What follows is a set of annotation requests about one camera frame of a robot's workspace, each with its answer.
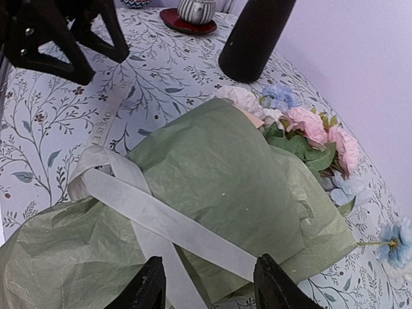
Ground floral patterned table mat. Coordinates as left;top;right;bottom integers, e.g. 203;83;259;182
1;8;411;308

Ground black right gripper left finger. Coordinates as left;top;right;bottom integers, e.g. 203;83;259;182
105;256;166;309

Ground green paper flower bouquet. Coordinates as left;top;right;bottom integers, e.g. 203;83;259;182
1;98;357;308

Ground black tall vase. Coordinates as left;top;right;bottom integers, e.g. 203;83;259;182
218;0;295;83

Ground red patterned bowl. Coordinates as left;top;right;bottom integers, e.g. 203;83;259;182
120;0;152;9

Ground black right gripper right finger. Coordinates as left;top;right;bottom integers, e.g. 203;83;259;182
254;254;321;309

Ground black white striped cup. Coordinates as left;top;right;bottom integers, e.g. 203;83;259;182
177;0;216;25

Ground white printed ribbon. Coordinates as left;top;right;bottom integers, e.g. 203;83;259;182
61;79;256;308

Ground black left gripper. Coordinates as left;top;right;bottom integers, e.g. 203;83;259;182
1;1;129;86

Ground red floral saucer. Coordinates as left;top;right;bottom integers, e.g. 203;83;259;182
159;8;218;35

